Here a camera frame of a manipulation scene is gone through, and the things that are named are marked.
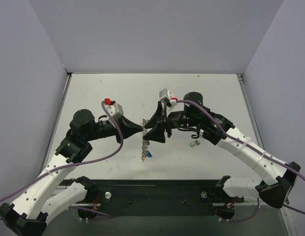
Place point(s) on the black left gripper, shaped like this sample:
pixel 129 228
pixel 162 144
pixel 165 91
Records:
pixel 120 130

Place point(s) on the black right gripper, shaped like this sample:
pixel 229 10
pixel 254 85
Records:
pixel 166 124

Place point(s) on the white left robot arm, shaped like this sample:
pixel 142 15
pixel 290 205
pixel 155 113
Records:
pixel 36 207

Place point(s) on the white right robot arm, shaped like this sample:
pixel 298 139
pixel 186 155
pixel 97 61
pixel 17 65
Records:
pixel 276 177

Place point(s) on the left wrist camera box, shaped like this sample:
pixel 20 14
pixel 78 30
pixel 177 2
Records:
pixel 116 111

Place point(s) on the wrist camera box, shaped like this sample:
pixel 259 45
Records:
pixel 116 111
pixel 165 95

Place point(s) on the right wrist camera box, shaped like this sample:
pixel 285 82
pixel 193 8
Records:
pixel 165 95

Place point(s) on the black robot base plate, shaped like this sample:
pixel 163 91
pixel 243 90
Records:
pixel 157 198

